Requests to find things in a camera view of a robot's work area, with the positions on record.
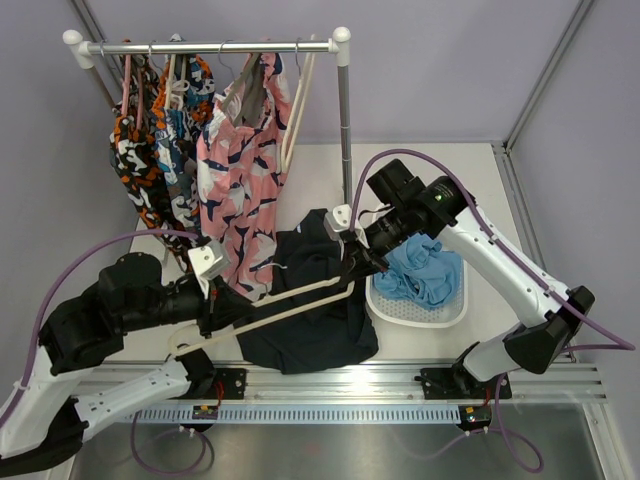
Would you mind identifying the light blue shorts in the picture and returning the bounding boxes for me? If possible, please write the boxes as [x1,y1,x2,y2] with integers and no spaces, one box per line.
[373,234,463,310]

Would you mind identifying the cream hanger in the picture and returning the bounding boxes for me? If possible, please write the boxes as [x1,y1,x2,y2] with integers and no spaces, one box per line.
[167,277,355,358]
[281,51,316,173]

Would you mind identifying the dark navy shorts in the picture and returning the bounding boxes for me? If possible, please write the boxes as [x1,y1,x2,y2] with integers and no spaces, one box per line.
[237,209,379,375]

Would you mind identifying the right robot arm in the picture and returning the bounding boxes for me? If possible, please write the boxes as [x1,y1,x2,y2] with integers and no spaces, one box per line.
[324,159,595,398]

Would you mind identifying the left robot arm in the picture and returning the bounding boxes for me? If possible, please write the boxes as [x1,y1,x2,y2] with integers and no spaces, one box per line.
[1,253,254,477]

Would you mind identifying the pink patterned shorts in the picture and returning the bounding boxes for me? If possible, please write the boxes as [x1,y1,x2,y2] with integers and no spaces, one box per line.
[196,53,291,301]

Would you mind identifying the black orange camouflage shorts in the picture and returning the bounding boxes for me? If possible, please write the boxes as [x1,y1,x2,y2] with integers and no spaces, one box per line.
[109,55,191,271]

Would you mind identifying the grey hanger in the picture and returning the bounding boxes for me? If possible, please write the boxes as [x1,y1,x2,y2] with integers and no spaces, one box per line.
[221,52,266,127]

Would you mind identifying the blue orange camouflage shorts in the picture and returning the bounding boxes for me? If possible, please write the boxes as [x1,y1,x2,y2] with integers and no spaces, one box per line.
[151,54,215,234]

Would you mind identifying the white plastic hanger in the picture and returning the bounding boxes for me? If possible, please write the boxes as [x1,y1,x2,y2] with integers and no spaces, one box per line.
[151,54,190,112]

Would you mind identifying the pink hanger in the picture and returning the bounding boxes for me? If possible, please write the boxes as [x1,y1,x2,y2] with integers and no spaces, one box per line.
[119,55,144,130]

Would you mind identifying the white perforated plastic basket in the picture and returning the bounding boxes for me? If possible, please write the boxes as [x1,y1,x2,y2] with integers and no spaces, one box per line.
[365,259,468,329]

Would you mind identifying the white metal clothes rack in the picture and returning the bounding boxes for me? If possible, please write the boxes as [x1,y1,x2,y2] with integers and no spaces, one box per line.
[62,27,353,203]

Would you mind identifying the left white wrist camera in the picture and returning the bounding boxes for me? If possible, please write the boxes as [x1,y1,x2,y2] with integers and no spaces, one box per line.
[188,240,230,299]

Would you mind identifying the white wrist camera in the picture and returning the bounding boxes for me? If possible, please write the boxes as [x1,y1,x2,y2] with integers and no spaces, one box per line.
[323,204,368,246]
[188,240,230,299]

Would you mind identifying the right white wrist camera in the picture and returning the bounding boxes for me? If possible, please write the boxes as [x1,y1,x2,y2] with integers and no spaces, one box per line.
[323,204,368,246]

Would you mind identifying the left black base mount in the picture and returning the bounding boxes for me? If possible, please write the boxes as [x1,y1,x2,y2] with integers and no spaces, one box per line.
[201,367,248,401]

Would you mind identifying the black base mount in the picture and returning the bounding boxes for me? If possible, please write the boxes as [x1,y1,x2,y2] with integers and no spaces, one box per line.
[419,366,473,399]
[201,367,248,401]

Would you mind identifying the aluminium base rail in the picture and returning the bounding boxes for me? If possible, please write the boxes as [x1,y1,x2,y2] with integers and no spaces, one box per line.
[63,360,609,405]

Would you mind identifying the slotted white cable duct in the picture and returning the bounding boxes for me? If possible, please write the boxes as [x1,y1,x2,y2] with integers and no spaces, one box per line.
[138,404,461,425]

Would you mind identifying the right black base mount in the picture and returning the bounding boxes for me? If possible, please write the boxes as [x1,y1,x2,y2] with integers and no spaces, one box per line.
[419,366,473,399]

